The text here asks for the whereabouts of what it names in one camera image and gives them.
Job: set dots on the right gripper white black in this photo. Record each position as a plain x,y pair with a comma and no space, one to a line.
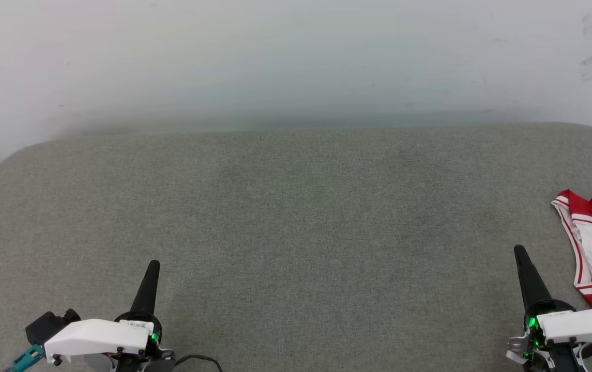
580,325

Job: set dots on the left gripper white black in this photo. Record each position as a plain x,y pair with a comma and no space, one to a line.
99,336

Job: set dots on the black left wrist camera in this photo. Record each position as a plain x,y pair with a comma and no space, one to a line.
47,325

